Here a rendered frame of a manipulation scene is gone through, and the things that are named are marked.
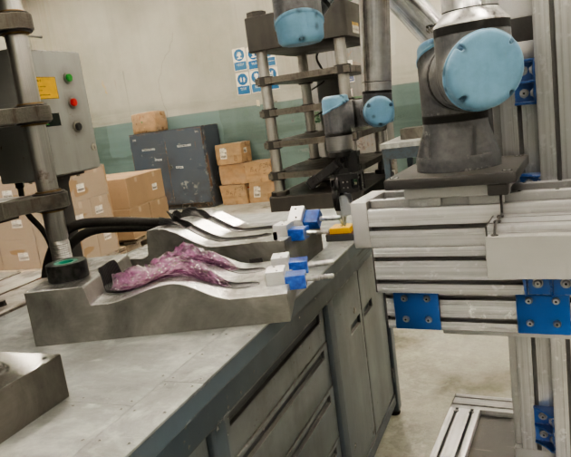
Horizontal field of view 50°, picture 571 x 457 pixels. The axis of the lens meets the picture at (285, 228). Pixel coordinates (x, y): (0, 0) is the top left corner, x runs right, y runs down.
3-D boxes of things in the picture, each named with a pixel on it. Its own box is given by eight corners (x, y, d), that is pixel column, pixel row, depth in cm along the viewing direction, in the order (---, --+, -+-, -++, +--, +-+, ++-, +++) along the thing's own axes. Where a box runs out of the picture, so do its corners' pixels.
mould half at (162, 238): (323, 248, 167) (317, 200, 164) (288, 277, 143) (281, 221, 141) (168, 255, 186) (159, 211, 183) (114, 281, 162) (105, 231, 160)
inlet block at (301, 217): (344, 217, 157) (339, 202, 153) (342, 232, 154) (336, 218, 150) (297, 219, 162) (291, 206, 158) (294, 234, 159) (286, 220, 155)
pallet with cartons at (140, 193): (173, 234, 675) (162, 168, 661) (138, 253, 598) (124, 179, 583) (79, 242, 708) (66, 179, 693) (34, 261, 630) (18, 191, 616)
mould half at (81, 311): (298, 281, 139) (292, 234, 137) (290, 321, 114) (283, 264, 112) (88, 304, 144) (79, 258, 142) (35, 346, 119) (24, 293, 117)
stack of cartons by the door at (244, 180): (286, 197, 845) (278, 136, 830) (277, 201, 816) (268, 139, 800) (232, 200, 880) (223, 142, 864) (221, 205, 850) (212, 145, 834)
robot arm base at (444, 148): (506, 158, 116) (503, 104, 115) (496, 169, 103) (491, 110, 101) (427, 164, 123) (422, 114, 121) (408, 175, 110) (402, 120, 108)
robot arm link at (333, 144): (321, 138, 169) (330, 135, 176) (324, 154, 170) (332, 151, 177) (347, 135, 166) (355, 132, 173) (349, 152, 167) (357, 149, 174)
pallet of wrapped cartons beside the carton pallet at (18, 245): (130, 260, 574) (111, 160, 556) (77, 287, 500) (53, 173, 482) (26, 265, 614) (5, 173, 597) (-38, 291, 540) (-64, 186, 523)
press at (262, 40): (404, 202, 681) (385, 9, 642) (369, 235, 543) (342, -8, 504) (324, 207, 719) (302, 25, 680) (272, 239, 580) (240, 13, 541)
